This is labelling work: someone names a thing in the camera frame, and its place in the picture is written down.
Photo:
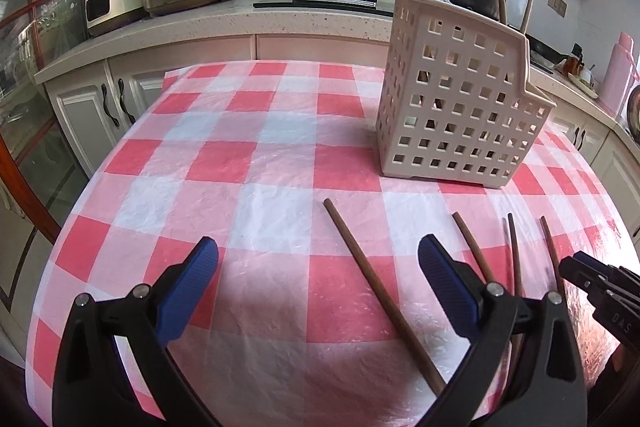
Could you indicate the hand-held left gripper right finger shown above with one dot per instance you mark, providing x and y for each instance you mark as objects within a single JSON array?
[{"x": 447, "y": 292}]

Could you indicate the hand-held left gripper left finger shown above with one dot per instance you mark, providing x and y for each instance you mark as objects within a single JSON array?
[{"x": 190, "y": 292}]

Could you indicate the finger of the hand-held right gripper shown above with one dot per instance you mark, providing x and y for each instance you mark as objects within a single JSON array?
[
  {"x": 580, "y": 274},
  {"x": 595, "y": 264}
]

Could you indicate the white plastic utensil basket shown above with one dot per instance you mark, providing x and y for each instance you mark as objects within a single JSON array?
[{"x": 450, "y": 107}]

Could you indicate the red white checked tablecloth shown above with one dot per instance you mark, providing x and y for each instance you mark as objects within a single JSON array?
[{"x": 250, "y": 187}]

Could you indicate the small white plate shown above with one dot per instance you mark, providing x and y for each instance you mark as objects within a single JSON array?
[{"x": 582, "y": 86}]

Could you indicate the small white cup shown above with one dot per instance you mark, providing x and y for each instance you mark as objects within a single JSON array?
[{"x": 590, "y": 74}]

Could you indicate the pink thermos flask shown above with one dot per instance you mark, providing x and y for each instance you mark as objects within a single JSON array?
[{"x": 617, "y": 72}]

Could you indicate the dark sauce bottle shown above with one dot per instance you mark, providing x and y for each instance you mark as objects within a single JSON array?
[{"x": 575, "y": 62}]

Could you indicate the black wok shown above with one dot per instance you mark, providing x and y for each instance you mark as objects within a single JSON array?
[{"x": 547, "y": 52}]

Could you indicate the speckled stone countertop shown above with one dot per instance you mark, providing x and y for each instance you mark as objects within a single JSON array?
[{"x": 200, "y": 22}]

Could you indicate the single wall socket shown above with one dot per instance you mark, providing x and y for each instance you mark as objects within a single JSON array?
[{"x": 557, "y": 4}]

